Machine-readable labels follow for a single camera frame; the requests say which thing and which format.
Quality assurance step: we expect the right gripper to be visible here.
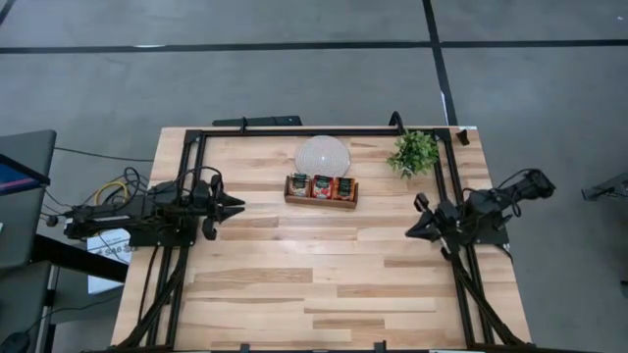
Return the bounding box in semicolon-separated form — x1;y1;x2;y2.
404;198;465;242

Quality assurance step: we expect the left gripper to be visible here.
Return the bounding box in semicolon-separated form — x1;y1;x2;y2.
190;175;246;225

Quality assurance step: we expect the beige vanilla cinnamon tea packet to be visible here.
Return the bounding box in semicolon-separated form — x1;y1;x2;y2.
288;173;311;198

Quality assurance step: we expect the orange peach tea packet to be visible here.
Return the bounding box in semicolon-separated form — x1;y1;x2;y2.
333;176;356;201

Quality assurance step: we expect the red strawberry tea packet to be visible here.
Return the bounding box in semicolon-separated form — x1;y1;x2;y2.
310;174;335;200

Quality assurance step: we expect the wooden tea box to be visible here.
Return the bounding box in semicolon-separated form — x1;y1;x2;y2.
283;174;359;211

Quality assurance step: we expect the green plant in white pot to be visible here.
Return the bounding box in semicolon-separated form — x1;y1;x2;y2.
386;129;442;178

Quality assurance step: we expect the black flat floor bar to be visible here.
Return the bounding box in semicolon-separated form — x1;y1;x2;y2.
211;115;303;127

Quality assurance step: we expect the white woven round placemat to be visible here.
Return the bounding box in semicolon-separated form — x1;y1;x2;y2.
293;135;352;178

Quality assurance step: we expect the white cardboard box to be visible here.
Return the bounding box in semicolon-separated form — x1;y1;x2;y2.
86;227;133;295

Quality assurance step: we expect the dark grey desk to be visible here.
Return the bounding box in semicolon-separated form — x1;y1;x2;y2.
0;128;59;271

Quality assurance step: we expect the laptop with blue screen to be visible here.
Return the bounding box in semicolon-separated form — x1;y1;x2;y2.
0;156;43;196

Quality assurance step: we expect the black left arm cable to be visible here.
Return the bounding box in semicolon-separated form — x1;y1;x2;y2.
171;165;225;197

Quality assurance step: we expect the black aluminium table frame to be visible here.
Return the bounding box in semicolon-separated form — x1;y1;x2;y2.
117;125;529;353

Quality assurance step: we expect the yellow floor cable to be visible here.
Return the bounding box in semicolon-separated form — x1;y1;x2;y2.
93;179;130;206

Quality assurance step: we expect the black floor cable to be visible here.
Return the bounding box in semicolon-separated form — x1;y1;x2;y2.
38;144;158;231

